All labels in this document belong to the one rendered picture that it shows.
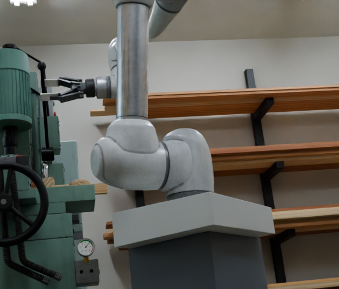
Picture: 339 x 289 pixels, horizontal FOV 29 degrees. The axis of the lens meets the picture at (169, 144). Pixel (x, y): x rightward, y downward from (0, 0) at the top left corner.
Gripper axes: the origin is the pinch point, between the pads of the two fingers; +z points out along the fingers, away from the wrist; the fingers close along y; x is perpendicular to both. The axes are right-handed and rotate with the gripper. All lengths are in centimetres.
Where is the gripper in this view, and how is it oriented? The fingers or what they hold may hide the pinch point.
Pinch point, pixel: (43, 90)
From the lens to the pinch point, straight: 261.1
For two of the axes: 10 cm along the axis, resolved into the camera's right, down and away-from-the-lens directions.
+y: -1.6, -4.8, 8.6
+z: -9.9, 0.6, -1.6
